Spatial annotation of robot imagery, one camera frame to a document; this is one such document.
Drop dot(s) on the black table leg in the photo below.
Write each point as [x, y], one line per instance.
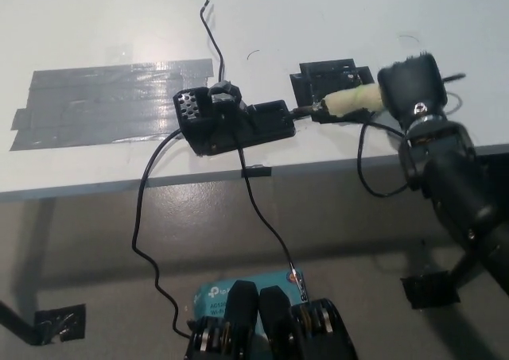
[463, 270]
[16, 320]

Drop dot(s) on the black floor tape patch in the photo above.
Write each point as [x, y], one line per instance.
[427, 292]
[67, 322]

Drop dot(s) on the black square plate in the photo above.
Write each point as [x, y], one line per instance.
[318, 80]

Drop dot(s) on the grey duct tape patch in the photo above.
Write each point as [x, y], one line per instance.
[103, 101]

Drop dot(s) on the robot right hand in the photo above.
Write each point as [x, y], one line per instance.
[413, 86]

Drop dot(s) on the teal tp-link box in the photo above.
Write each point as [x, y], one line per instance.
[214, 296]

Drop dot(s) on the black soldering gun base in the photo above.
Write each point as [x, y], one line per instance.
[254, 129]

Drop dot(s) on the small black tape strip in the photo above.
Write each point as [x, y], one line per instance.
[256, 172]

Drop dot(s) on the cream soldering gun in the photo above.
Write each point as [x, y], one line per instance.
[350, 99]

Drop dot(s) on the black robot torso blocks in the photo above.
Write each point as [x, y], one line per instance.
[274, 328]

